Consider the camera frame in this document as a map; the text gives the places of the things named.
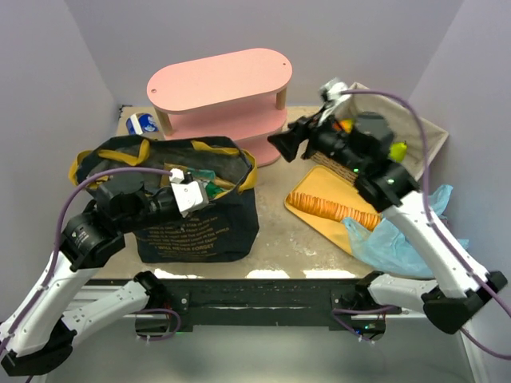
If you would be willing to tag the long braided bread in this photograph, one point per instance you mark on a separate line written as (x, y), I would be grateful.
(326, 209)

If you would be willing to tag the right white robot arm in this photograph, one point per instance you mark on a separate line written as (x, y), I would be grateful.
(460, 286)

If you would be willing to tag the green pear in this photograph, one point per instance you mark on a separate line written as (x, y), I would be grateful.
(398, 151)

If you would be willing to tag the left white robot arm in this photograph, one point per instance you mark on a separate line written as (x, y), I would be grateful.
(42, 332)

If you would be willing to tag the brown kettle chips bag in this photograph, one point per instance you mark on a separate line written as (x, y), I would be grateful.
(185, 169)

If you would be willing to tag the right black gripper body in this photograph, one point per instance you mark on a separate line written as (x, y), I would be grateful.
(305, 138)

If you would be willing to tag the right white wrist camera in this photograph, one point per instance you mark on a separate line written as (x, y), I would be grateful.
(334, 95)

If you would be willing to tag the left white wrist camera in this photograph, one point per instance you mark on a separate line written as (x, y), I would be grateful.
(190, 194)

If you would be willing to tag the black base frame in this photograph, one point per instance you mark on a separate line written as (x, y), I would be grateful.
(190, 303)

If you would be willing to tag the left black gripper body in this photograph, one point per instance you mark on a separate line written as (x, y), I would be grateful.
(166, 200)

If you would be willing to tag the yellow tray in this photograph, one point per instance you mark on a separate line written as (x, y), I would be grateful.
(324, 183)

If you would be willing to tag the blue plastic bag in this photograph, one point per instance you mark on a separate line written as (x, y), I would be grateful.
(386, 249)

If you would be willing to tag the blue white can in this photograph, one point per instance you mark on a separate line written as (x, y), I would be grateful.
(143, 124)

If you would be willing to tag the dark denim tote bag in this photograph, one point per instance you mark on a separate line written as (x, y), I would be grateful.
(221, 232)

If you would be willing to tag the pink three-tier shelf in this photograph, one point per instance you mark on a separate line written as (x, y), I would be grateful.
(241, 95)

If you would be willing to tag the mango fruit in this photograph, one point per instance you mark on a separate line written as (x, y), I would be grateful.
(346, 125)

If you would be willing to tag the wicker basket with liner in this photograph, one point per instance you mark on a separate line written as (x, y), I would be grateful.
(424, 142)

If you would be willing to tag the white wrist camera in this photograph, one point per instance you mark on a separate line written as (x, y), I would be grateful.
(334, 95)
(190, 194)

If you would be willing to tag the green chips bag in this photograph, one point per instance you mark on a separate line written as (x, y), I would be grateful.
(213, 184)

